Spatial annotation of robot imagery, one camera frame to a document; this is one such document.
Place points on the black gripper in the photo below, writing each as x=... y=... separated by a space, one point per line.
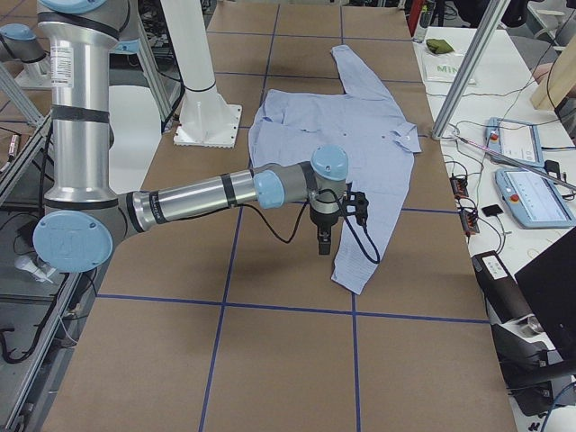
x=323 y=221

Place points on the black laptop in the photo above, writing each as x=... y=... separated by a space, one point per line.
x=548 y=285

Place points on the orange circuit board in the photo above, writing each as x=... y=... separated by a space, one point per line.
x=459 y=186
x=469 y=221

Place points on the far blue teach pendant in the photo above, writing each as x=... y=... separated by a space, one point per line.
x=514 y=139

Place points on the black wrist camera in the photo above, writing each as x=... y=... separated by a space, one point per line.
x=356 y=204

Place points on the white camera mast pillar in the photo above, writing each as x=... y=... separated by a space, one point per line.
x=185 y=23

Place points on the blue teach pendant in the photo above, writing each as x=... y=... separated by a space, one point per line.
x=514 y=139
x=532 y=200

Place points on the aluminium frame post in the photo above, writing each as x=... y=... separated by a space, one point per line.
x=472 y=58

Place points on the orange circuit board near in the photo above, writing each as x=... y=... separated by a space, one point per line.
x=469 y=221

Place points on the near blue teach pendant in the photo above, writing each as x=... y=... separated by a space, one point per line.
x=532 y=200

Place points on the black cylindrical device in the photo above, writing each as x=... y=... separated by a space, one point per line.
x=503 y=293

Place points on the long metal rod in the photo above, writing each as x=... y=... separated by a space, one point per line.
x=515 y=163

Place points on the clear bag green lettering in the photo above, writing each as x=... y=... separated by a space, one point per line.
x=441 y=68

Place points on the green fabric pouch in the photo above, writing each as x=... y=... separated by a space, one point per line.
x=439 y=46

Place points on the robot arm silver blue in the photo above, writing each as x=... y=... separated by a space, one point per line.
x=85 y=219

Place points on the orange circuit board far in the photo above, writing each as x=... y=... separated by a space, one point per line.
x=459 y=186

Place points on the light blue button shirt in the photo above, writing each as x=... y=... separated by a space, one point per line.
x=360 y=136

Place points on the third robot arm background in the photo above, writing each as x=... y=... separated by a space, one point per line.
x=19 y=43

